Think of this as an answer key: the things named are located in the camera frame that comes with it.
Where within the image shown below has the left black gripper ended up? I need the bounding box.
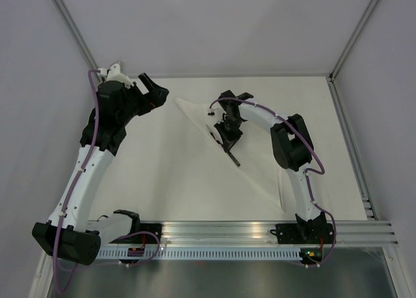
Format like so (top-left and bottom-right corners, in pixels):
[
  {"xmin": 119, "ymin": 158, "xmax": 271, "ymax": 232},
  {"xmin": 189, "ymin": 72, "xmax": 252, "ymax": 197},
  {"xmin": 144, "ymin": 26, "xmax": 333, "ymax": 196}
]
[{"xmin": 118, "ymin": 74, "xmax": 168, "ymax": 125}]

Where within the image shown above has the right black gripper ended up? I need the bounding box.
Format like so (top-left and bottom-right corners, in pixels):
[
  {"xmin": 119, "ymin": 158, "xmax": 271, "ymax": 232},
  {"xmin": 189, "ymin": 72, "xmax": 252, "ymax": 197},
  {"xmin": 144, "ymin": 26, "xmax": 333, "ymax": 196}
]
[{"xmin": 214, "ymin": 116, "xmax": 243, "ymax": 152}]

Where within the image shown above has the steel table knife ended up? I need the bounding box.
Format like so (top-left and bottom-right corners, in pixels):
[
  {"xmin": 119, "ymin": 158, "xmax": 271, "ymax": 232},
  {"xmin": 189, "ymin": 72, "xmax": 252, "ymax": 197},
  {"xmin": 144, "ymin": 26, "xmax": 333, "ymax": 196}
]
[{"xmin": 227, "ymin": 152, "xmax": 241, "ymax": 167}]

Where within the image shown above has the white cloth napkin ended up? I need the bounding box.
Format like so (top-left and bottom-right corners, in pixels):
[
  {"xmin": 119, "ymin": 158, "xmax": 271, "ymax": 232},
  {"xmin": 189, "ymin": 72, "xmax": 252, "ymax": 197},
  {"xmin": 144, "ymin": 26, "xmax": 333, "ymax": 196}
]
[{"xmin": 175, "ymin": 98, "xmax": 284, "ymax": 211}]

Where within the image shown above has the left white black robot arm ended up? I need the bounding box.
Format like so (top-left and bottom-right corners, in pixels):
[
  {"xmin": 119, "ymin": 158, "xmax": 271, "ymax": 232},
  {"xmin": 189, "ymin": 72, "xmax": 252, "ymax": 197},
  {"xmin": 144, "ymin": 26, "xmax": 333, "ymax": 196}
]
[{"xmin": 32, "ymin": 74, "xmax": 169, "ymax": 266}]

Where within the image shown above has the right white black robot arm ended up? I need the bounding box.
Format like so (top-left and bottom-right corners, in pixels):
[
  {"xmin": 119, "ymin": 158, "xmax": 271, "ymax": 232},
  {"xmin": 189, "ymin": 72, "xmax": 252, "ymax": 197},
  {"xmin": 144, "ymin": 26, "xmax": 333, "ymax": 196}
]
[{"xmin": 207, "ymin": 90, "xmax": 337, "ymax": 243}]

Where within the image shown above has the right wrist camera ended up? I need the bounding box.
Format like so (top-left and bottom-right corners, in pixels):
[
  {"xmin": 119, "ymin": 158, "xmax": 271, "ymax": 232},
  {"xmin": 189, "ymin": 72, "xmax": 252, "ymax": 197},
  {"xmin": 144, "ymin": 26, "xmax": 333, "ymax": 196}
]
[{"xmin": 205, "ymin": 108, "xmax": 225, "ymax": 142}]

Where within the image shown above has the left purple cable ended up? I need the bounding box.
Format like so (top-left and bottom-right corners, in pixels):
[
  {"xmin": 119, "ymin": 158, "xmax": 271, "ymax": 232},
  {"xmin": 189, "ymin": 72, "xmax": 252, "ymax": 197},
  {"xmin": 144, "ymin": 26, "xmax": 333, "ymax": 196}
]
[{"xmin": 53, "ymin": 68, "xmax": 105, "ymax": 294}]

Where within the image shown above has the purple cable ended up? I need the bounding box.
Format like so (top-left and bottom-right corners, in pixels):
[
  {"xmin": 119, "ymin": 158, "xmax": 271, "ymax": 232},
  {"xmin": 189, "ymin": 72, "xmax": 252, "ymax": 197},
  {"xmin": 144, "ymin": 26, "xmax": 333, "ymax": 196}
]
[
  {"xmin": 53, "ymin": 68, "xmax": 105, "ymax": 294},
  {"xmin": 207, "ymin": 96, "xmax": 326, "ymax": 177}
]

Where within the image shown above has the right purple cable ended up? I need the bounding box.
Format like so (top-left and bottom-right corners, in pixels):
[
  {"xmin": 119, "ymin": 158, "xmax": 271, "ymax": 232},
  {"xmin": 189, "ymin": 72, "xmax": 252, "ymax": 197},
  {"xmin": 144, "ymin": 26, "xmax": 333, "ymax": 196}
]
[{"xmin": 207, "ymin": 96, "xmax": 326, "ymax": 177}]

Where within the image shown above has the aluminium mounting rail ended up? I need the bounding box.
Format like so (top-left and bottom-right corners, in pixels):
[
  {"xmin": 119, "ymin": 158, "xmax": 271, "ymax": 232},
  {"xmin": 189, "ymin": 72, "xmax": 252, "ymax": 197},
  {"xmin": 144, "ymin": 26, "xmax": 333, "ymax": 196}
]
[{"xmin": 155, "ymin": 221, "xmax": 398, "ymax": 247}]

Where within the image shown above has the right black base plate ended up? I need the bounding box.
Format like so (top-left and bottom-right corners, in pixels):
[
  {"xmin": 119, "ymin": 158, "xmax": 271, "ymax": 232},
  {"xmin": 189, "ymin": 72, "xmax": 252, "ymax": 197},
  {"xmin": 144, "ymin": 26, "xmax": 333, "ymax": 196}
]
[{"xmin": 269, "ymin": 223, "xmax": 334, "ymax": 245}]

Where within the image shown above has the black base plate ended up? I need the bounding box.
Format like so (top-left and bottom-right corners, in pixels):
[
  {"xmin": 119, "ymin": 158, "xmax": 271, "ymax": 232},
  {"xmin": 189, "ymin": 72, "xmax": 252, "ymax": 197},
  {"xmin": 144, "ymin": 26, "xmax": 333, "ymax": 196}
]
[
  {"xmin": 129, "ymin": 223, "xmax": 163, "ymax": 247},
  {"xmin": 269, "ymin": 223, "xmax": 334, "ymax": 245}
]

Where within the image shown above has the left aluminium frame post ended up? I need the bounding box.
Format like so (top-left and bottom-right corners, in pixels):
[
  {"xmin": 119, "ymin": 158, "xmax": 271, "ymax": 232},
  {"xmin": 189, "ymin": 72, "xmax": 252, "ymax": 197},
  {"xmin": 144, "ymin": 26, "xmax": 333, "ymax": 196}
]
[{"xmin": 51, "ymin": 0, "xmax": 99, "ymax": 69}]

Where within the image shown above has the aluminium frame post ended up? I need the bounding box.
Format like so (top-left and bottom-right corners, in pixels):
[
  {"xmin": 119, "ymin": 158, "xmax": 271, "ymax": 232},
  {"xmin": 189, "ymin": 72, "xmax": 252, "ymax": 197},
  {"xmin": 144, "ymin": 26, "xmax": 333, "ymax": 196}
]
[
  {"xmin": 51, "ymin": 0, "xmax": 99, "ymax": 69},
  {"xmin": 328, "ymin": 0, "xmax": 381, "ymax": 83}
]

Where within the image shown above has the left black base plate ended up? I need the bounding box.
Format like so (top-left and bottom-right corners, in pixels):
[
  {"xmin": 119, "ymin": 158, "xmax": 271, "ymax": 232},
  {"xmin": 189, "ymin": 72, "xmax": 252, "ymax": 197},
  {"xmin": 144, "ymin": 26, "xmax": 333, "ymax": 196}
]
[{"xmin": 129, "ymin": 223, "xmax": 163, "ymax": 247}]

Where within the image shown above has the right aluminium frame post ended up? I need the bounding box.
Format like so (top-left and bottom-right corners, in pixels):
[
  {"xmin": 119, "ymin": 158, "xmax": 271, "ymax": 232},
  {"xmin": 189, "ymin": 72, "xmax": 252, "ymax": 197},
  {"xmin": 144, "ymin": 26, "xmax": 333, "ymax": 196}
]
[{"xmin": 328, "ymin": 0, "xmax": 381, "ymax": 83}]

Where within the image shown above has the white slotted cable duct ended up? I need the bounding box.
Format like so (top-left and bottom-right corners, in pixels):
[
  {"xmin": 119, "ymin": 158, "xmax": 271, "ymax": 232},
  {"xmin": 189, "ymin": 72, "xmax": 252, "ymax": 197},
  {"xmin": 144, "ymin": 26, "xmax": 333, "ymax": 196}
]
[{"xmin": 96, "ymin": 246, "xmax": 301, "ymax": 261}]

